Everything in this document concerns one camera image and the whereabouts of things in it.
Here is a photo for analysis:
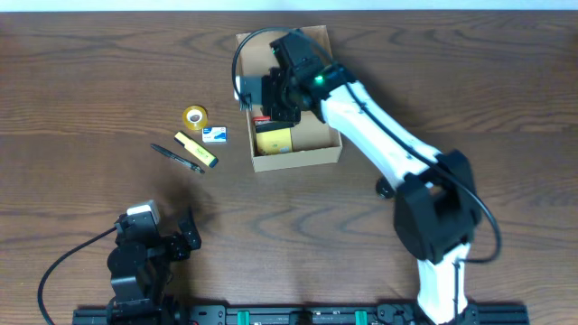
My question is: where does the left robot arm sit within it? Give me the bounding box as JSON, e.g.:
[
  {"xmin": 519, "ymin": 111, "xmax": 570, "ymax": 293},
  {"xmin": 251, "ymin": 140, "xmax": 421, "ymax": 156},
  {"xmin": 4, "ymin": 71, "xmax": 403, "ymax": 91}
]
[{"xmin": 106, "ymin": 200, "xmax": 201, "ymax": 324}]

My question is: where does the clear tape roll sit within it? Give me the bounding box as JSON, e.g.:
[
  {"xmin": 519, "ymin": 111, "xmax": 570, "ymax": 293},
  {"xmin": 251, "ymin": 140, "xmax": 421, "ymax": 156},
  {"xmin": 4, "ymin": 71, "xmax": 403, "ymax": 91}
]
[{"xmin": 182, "ymin": 105, "xmax": 208, "ymax": 131}]

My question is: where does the black correction tape dispenser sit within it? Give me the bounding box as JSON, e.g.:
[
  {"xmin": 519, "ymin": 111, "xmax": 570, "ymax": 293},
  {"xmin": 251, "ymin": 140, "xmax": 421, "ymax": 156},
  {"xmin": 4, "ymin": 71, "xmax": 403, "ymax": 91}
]
[{"xmin": 375, "ymin": 177, "xmax": 396, "ymax": 200}]

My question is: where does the yellow highlighter marker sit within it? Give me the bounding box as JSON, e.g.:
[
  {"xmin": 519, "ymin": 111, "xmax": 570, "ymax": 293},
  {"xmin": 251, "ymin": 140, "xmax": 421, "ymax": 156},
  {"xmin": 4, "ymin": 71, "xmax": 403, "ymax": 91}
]
[{"xmin": 174, "ymin": 131, "xmax": 219, "ymax": 168}]

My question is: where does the red black stapler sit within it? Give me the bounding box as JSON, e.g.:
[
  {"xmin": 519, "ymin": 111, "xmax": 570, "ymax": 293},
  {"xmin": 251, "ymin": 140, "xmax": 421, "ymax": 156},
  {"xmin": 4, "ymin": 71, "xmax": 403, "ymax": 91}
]
[{"xmin": 252, "ymin": 116, "xmax": 294, "ymax": 133}]

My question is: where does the open cardboard box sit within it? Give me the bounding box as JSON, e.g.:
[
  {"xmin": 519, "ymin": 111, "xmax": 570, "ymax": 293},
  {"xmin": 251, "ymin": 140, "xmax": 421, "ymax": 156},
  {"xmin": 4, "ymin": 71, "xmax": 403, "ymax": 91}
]
[{"xmin": 236, "ymin": 32, "xmax": 342, "ymax": 172}]

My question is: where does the black aluminium mounting rail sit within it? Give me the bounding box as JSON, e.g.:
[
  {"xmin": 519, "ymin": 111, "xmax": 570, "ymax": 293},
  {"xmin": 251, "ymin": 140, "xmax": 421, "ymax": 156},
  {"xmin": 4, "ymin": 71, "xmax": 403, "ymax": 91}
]
[{"xmin": 71, "ymin": 303, "xmax": 530, "ymax": 325}]

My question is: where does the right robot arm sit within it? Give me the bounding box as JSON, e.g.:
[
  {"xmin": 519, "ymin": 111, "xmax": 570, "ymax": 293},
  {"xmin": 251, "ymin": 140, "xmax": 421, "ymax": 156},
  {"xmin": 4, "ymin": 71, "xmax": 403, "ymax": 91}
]
[{"xmin": 262, "ymin": 30, "xmax": 484, "ymax": 324}]

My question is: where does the yellow sticky note pad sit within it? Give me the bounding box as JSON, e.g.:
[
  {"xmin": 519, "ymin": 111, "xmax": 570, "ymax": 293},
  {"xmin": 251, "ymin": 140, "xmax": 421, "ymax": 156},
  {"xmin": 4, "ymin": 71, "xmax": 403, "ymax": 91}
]
[{"xmin": 256, "ymin": 128, "xmax": 293, "ymax": 155}]

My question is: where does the black ballpoint pen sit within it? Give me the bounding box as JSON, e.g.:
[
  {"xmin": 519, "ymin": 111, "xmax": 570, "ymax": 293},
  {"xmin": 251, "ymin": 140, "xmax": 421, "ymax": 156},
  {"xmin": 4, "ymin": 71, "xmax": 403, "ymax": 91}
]
[{"xmin": 150, "ymin": 144, "xmax": 205, "ymax": 174}]

